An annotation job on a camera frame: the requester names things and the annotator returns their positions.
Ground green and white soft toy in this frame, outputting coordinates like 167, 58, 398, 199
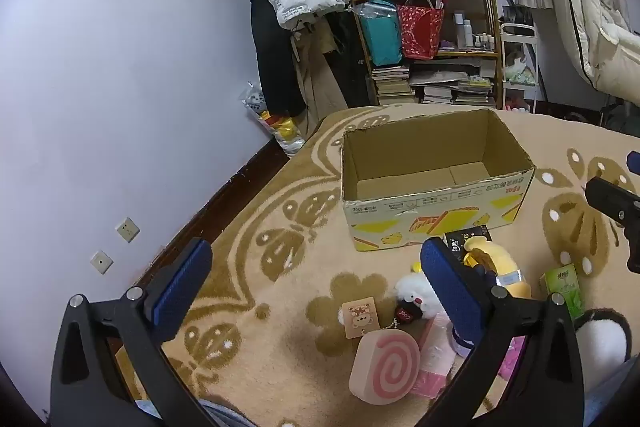
504, 52, 538, 85

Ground teal bag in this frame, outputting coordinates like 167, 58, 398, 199
357, 0, 403, 68

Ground clear bag with yellow contents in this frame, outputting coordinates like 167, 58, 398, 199
240, 82, 308, 158

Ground pink translucent packet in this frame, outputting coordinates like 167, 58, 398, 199
410, 313, 463, 399

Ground black hanging garment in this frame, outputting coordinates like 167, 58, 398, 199
327, 9, 373, 108

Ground narrow stack of books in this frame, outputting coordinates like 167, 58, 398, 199
371, 64, 416, 106

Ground green tissue packet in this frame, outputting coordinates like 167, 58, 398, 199
539, 263, 586, 320

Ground white fluffy plush toy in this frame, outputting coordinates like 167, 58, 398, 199
394, 261, 446, 323

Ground white padded chair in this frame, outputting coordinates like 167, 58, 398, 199
535, 0, 640, 105

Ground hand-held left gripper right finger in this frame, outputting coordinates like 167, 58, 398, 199
415, 236, 587, 427

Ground pink swirl roll plush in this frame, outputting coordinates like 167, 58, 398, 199
348, 329, 423, 405

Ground printed cardboard box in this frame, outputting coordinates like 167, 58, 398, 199
340, 108, 537, 253

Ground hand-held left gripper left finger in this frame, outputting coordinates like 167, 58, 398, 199
48, 237, 221, 427

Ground white wall socket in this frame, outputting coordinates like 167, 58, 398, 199
90, 250, 114, 275
116, 217, 141, 244

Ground red gift bag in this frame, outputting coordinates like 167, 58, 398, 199
397, 0, 446, 60

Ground wide stack of books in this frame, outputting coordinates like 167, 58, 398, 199
410, 59, 497, 108

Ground wooden shelf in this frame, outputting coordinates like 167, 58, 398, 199
345, 0, 503, 110

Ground black tissue packet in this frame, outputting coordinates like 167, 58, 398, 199
443, 226, 493, 258

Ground yellow banana plush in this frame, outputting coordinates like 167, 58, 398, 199
462, 237, 532, 299

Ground black hanging coat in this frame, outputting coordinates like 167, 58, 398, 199
239, 0, 307, 116

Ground beige butterfly printed rug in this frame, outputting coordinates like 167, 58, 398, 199
115, 103, 640, 427

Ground purple plush bear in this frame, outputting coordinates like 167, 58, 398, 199
496, 336, 527, 380

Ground white trolley cart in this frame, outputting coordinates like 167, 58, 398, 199
499, 23, 543, 114

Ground beige hanging pants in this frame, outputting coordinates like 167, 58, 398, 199
290, 19, 348, 135

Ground black and white plush toy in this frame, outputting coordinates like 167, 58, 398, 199
570, 307, 633, 365

